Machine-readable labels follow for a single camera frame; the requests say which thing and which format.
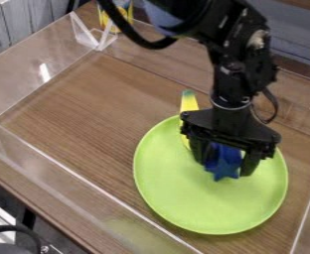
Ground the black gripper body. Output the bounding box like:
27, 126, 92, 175
179, 106, 281, 160

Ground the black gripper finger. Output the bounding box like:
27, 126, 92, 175
240, 150, 261, 177
189, 136, 215, 165

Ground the blue star-shaped block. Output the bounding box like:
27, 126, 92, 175
205, 143, 242, 182

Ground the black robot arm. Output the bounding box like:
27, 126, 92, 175
96, 0, 281, 180

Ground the green round plate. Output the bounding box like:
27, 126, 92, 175
132, 116, 289, 235

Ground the yellow toy banana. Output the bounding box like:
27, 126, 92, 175
179, 89, 199, 150

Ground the yellow labelled tin can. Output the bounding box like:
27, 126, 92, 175
96, 0, 134, 34

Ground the clear acrylic corner bracket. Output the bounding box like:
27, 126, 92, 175
71, 12, 118, 52

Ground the clear acrylic enclosure wall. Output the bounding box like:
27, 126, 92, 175
0, 18, 310, 254

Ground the black cable lower left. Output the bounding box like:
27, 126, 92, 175
0, 224, 44, 254

